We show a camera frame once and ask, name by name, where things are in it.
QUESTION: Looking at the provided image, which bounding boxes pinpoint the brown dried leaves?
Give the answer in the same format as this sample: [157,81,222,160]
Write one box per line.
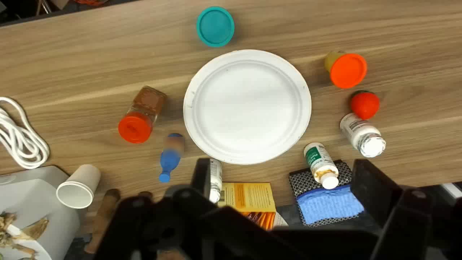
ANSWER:
[0,211,50,260]

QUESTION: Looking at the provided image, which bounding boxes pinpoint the black mesh box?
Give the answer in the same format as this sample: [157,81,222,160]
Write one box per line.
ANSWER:
[287,159,366,228]

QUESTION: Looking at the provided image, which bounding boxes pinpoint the coiled white cable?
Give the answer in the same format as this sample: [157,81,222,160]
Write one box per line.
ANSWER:
[0,95,50,170]

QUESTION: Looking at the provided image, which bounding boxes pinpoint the blue folded cloth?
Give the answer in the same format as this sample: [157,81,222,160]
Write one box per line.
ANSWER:
[294,185,365,226]

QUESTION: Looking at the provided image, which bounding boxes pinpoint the yellow tub orange lid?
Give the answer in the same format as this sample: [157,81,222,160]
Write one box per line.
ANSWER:
[323,49,369,91]

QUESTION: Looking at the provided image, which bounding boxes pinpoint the white paper plate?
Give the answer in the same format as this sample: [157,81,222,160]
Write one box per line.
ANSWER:
[181,47,313,166]

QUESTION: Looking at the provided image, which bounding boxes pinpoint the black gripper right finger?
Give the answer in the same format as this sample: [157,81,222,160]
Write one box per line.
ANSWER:
[352,157,462,260]

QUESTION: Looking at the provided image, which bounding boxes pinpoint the yellow cardboard box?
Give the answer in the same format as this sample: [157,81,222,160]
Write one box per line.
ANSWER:
[220,180,278,229]

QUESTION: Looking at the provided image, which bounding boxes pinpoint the green tub teal lid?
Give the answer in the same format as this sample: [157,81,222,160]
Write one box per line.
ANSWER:
[194,4,236,49]

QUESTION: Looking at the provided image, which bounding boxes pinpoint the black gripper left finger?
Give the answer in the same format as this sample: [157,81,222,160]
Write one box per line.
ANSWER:
[95,157,300,260]

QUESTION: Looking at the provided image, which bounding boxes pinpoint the white pill bottle green label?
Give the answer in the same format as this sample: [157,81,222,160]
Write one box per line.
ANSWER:
[301,141,340,190]

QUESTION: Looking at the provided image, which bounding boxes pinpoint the white grey appliance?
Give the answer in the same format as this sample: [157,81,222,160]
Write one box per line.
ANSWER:
[0,164,80,260]

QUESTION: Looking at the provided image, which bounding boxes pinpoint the spice jar orange lid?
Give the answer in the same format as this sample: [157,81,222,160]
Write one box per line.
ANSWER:
[117,85,170,144]

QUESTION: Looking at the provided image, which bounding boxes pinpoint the white paper cup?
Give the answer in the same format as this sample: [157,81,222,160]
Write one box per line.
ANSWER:
[54,163,102,211]

